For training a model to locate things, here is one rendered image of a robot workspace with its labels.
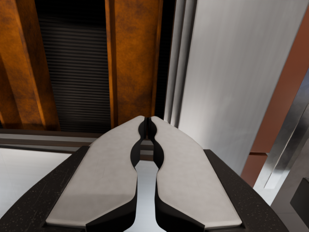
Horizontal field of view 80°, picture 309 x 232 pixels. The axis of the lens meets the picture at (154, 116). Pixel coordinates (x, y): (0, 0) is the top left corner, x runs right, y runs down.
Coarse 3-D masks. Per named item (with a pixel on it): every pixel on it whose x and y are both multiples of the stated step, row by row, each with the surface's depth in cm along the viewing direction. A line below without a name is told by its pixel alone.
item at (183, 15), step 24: (192, 0) 16; (192, 24) 16; (168, 72) 20; (168, 96) 21; (168, 120) 23; (0, 144) 22; (24, 144) 23; (48, 144) 23; (72, 144) 23; (144, 144) 24
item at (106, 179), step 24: (144, 120) 12; (96, 144) 9; (120, 144) 9; (96, 168) 8; (120, 168) 8; (72, 192) 7; (96, 192) 7; (120, 192) 7; (48, 216) 6; (72, 216) 6; (96, 216) 6; (120, 216) 7
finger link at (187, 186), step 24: (168, 144) 10; (192, 144) 10; (168, 168) 8; (192, 168) 8; (168, 192) 7; (192, 192) 7; (216, 192) 7; (168, 216) 7; (192, 216) 6; (216, 216) 6
